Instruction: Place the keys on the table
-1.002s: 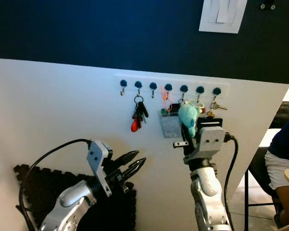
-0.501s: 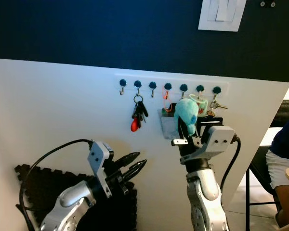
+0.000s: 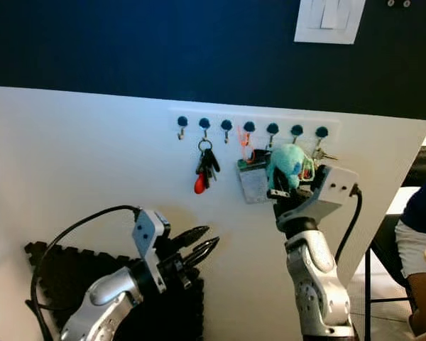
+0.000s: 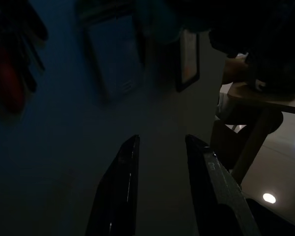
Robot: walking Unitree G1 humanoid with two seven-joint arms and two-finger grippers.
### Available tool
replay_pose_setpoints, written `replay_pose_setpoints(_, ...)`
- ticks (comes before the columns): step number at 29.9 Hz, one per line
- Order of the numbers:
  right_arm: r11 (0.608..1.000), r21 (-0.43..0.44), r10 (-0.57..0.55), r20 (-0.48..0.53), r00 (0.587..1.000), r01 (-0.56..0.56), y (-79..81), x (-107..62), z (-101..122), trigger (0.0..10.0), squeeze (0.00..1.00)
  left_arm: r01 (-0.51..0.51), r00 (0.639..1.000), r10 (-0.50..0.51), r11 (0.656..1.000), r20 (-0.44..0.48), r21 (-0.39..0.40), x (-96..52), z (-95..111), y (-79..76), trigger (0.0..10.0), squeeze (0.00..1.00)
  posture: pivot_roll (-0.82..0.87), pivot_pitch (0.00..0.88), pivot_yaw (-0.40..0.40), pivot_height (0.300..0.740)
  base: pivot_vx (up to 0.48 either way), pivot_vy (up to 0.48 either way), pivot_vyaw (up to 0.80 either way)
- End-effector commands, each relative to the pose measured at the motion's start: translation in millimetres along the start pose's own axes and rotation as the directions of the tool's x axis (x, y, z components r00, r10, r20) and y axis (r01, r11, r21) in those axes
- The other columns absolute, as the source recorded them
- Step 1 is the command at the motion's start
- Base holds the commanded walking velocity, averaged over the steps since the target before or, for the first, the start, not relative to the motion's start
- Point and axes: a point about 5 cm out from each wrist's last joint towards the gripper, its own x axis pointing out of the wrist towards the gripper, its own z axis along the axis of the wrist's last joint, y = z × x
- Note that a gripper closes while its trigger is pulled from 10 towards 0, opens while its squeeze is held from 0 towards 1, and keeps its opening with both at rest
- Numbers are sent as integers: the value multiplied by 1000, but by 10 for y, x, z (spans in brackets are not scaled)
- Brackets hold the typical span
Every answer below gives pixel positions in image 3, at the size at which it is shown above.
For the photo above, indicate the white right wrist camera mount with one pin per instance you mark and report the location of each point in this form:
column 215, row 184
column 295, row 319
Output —
column 337, row 188

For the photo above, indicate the white key rack with hooks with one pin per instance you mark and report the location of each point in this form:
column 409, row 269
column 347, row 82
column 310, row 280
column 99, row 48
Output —
column 249, row 126

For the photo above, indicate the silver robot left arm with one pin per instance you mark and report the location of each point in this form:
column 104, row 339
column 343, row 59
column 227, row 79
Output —
column 110, row 291

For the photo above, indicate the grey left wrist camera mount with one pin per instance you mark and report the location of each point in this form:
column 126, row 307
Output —
column 148, row 231

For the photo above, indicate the white light switch plate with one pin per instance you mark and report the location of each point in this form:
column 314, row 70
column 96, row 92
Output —
column 330, row 20

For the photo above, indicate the man in blue shirt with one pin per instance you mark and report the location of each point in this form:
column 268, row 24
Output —
column 412, row 245

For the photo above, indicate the black key bunch red fob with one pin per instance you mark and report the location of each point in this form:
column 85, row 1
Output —
column 204, row 169

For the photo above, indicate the black chair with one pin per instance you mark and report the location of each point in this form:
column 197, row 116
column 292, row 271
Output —
column 368, row 284

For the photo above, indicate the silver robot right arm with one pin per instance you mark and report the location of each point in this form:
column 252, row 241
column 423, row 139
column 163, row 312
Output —
column 316, row 284

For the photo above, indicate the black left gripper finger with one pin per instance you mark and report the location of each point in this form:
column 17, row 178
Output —
column 192, row 235
column 202, row 252

